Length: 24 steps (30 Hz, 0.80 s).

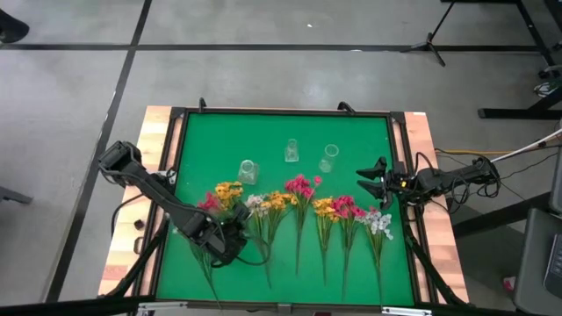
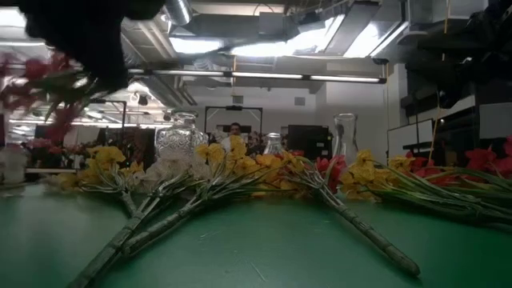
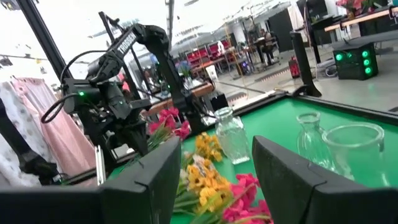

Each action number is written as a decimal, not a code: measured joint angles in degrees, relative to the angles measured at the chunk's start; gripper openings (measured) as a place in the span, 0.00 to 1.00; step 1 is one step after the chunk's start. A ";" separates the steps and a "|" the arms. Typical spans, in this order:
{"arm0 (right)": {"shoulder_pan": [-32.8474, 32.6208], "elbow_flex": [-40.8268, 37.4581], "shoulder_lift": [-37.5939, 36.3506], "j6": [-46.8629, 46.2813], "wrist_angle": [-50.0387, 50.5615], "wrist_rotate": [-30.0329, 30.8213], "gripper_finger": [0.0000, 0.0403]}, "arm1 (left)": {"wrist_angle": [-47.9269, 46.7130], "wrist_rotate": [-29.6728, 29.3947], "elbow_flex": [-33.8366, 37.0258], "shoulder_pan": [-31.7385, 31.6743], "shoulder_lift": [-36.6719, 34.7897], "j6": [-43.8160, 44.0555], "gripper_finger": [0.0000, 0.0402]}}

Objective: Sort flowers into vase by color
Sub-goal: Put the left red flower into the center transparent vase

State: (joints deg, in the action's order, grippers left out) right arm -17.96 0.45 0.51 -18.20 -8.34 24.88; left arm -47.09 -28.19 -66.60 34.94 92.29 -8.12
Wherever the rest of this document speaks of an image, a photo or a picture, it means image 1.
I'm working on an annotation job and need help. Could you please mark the black diagonal support strut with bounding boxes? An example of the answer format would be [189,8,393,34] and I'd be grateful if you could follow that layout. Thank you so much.
[103,219,170,299]
[403,227,469,306]

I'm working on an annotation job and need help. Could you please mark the tall smooth glass vase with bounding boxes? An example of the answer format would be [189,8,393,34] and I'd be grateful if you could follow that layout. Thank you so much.
[318,143,341,174]

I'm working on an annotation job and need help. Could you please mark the dark keypad device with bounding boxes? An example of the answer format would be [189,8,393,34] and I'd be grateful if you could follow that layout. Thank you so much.
[543,233,562,300]

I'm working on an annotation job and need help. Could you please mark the black front rail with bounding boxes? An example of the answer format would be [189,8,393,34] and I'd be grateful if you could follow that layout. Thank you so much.
[0,295,562,316]

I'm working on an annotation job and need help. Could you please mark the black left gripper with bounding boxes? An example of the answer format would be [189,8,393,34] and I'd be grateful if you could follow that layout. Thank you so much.
[186,202,252,267]

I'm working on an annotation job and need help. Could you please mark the black tripod stand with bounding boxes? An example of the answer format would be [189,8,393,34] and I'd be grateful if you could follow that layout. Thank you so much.
[399,0,460,68]

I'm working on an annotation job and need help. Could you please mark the green table mat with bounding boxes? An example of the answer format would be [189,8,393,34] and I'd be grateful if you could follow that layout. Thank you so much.
[155,111,416,307]

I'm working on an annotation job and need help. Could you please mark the black cable bundle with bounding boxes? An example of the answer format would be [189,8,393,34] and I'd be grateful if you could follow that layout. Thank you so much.
[476,160,504,199]

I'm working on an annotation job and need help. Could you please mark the white pole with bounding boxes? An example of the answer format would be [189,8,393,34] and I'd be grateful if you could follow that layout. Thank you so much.
[491,128,562,164]

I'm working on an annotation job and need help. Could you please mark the yellow artificial flower bunch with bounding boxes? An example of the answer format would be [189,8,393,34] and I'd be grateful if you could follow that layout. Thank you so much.
[261,190,299,290]
[312,197,342,286]
[214,180,245,220]

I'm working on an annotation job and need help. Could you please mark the small ribbed glass vase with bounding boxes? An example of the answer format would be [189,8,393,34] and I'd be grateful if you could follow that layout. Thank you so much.
[284,138,300,163]

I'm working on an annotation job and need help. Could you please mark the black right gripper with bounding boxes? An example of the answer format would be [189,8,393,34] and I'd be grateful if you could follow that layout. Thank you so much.
[355,155,418,211]

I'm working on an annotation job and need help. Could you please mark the black desk frame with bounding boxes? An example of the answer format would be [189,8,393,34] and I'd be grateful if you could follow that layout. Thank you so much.
[441,0,562,120]

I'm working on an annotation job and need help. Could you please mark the grey cabinet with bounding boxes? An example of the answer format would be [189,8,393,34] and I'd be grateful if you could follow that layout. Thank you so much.
[512,207,562,316]

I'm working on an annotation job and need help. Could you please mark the wide cut-glass vase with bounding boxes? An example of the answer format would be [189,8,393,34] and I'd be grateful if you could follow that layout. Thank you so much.
[237,159,260,186]

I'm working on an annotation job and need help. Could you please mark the yellow floor cable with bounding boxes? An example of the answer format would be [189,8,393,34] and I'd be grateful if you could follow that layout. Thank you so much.
[434,147,515,156]

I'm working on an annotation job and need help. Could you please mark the green and white shoe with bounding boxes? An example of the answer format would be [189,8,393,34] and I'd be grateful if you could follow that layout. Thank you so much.
[533,80,562,98]

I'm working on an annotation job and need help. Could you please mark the person's black shoe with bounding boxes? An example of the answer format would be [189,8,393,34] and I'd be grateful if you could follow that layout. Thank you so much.
[0,7,31,45]

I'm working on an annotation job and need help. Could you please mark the grey furniture leg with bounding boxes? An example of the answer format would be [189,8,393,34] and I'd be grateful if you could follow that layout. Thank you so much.
[0,185,34,205]

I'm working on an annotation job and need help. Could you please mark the silver metal bracket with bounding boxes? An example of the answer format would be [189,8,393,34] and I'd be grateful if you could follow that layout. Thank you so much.
[136,300,190,316]
[380,305,434,316]

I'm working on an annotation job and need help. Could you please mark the black frame around mat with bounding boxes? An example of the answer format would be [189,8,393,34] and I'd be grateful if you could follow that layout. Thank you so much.
[133,104,440,313]

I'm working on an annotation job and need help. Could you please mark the chair caster wheel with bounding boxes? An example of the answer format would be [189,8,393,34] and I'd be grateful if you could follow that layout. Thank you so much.
[538,64,562,80]

